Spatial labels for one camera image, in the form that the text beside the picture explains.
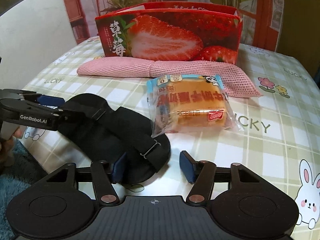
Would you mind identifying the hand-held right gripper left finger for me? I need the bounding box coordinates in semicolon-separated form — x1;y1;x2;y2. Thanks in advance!
45;153;128;203

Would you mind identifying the green checked bunny bedsheet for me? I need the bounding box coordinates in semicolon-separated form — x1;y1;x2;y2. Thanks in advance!
19;35;320;240

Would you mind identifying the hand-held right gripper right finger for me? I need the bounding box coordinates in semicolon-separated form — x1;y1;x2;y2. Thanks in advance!
179;150;262;203

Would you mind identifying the blue fluffy rug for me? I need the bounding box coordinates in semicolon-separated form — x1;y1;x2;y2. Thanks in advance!
0;140;48;240

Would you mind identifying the person's left hand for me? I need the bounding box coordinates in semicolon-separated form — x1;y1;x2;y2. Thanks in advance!
0;127;22;167

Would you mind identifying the black eye mask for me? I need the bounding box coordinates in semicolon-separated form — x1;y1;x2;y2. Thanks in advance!
57;93;172;184

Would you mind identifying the packaged bread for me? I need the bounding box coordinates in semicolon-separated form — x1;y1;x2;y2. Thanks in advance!
145;74;244;138

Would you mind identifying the pink knitted cloth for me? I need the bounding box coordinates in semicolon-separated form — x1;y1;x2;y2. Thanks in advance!
76;56;157;78
149;60;263;98

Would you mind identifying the red strawberry print box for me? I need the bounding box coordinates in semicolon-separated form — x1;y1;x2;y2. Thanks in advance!
94;2;243;64

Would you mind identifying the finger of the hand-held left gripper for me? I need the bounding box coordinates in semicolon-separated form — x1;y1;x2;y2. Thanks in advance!
0;88;66;108
37;105;70;124

